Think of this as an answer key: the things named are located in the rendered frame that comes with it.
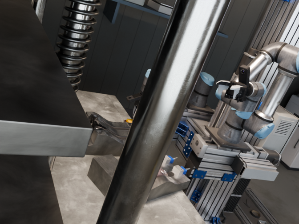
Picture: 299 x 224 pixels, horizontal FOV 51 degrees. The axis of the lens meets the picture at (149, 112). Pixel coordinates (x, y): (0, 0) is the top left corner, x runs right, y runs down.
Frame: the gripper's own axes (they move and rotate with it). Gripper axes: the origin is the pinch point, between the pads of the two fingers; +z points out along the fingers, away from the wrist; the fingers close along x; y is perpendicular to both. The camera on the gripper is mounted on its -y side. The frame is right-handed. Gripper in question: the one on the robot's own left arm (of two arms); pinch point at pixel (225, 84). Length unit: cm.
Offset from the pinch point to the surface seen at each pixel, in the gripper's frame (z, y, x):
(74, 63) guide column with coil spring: 78, -5, -5
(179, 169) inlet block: -16, 55, 20
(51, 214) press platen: 91, 20, -24
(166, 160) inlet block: -14, 54, 30
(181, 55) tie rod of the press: 91, -16, -45
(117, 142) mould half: 7, 50, 50
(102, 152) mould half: 13, 57, 53
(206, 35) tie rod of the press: 90, -19, -47
